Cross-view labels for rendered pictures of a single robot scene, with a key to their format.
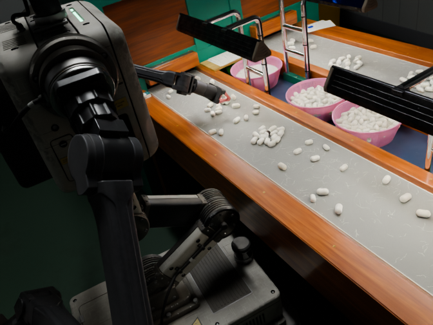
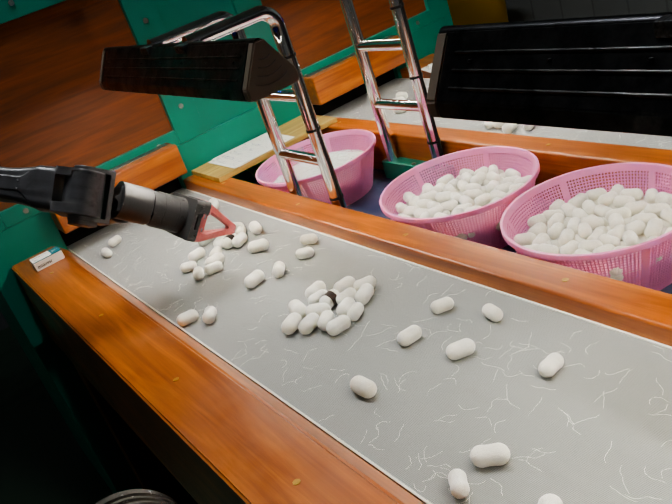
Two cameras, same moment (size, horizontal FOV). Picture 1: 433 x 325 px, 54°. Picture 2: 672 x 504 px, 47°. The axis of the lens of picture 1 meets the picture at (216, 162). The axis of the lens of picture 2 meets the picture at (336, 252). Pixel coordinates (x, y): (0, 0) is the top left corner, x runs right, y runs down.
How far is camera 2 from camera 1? 67 cm
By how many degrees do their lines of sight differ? 11
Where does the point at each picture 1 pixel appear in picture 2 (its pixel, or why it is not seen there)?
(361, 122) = (585, 233)
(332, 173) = (519, 387)
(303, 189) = (427, 456)
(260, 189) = (287, 472)
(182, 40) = (140, 123)
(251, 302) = not seen: outside the picture
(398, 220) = not seen: outside the picture
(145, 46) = (44, 143)
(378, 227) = not seen: outside the picture
